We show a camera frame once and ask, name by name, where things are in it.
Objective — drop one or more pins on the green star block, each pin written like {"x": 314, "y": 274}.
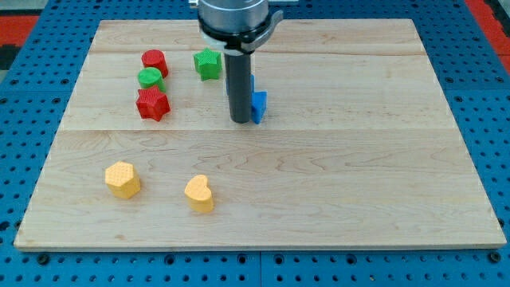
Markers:
{"x": 208, "y": 64}

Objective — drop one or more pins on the wooden board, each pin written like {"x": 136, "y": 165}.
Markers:
{"x": 358, "y": 149}

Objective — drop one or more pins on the blue block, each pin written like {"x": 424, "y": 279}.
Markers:
{"x": 259, "y": 105}

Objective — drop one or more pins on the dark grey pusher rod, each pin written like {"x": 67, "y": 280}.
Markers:
{"x": 238, "y": 69}

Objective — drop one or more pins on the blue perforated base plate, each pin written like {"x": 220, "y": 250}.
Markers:
{"x": 39, "y": 83}

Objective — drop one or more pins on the yellow heart block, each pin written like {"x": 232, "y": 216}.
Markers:
{"x": 198, "y": 194}

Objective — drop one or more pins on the green cylinder block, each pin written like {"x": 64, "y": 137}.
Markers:
{"x": 149, "y": 77}

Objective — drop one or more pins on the red cylinder block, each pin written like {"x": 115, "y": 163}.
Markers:
{"x": 156, "y": 59}

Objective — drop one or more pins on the red star block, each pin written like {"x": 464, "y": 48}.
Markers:
{"x": 152, "y": 103}

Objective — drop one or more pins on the yellow hexagon block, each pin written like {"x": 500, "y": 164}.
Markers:
{"x": 122, "y": 180}

